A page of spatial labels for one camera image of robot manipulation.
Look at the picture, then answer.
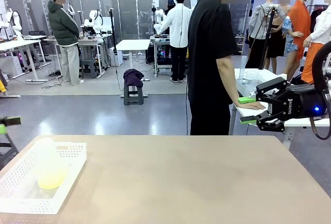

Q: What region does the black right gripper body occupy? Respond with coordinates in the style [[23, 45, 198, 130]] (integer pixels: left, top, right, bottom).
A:
[[267, 83, 327, 122]]

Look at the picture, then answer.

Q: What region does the translucent plastic conical flask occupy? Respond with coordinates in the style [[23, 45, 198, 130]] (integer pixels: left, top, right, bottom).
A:
[[33, 136, 68, 190]]

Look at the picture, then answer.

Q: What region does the person's right forearm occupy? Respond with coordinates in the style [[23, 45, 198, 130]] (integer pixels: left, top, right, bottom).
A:
[[216, 57, 243, 105]]

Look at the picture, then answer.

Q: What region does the person's right hand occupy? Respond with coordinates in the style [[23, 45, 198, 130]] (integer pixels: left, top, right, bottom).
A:
[[237, 101, 266, 111]]

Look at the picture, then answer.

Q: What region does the white side table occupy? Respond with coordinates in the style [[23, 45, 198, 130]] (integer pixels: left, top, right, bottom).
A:
[[229, 68, 331, 144]]

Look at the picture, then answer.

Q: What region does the yellow cloth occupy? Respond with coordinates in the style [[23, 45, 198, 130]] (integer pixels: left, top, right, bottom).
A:
[[0, 71, 7, 95]]

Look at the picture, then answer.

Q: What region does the mannequin in black dress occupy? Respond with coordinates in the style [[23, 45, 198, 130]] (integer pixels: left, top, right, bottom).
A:
[[266, 16, 285, 73]]

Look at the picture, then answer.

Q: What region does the white perforated plastic basket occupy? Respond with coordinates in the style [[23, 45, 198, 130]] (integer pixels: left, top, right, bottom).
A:
[[0, 142, 87, 215]]

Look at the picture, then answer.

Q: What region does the black tripod stand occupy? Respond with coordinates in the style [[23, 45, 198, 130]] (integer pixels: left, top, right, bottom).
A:
[[258, 5, 276, 70]]

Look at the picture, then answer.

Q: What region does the wooden shoe rack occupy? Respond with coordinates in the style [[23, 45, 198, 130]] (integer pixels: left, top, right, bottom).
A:
[[233, 34, 246, 55]]

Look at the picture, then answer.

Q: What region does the mannequin in grey shirt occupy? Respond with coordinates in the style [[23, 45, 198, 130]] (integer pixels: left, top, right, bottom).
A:
[[248, 0, 288, 71]]

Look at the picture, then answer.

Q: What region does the mannequin in orange coat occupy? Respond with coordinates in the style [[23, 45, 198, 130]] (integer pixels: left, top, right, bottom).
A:
[[287, 0, 315, 62]]

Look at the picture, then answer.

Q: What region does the person in black t-shirt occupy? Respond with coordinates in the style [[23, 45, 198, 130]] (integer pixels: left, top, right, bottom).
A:
[[187, 0, 250, 136]]

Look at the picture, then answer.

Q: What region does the long white desk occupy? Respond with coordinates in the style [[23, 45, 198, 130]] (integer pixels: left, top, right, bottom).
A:
[[0, 39, 51, 82]]

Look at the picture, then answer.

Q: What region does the mannequin in white jacket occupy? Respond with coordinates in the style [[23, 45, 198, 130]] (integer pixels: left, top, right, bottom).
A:
[[301, 8, 331, 84]]

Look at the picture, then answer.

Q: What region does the grey plastic step stool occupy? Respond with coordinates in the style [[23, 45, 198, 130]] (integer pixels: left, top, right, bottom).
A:
[[80, 58, 99, 79]]

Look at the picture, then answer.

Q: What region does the person in green puffer jacket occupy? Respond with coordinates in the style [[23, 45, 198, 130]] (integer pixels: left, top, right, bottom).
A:
[[48, 0, 85, 86]]

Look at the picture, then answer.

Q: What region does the grey metal workbench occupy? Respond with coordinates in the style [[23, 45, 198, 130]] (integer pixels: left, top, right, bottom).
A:
[[77, 34, 112, 77]]

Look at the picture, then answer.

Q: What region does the dark purple cloth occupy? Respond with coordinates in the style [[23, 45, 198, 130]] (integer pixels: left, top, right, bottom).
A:
[[123, 68, 145, 88]]

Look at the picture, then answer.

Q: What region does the person in blue cap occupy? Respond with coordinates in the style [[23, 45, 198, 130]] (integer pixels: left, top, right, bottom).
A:
[[164, 0, 177, 15]]

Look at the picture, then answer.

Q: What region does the small white standing table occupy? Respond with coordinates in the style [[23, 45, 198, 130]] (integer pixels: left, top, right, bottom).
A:
[[115, 39, 151, 82]]

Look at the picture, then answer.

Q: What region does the thin brown gripper cable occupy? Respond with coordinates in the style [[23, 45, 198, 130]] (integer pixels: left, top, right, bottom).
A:
[[309, 116, 331, 141]]

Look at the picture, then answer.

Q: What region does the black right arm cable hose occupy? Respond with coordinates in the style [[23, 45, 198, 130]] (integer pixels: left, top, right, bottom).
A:
[[311, 44, 331, 95]]

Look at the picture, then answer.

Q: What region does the white background robot with straps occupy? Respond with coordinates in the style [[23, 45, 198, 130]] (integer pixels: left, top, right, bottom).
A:
[[5, 8, 24, 41]]

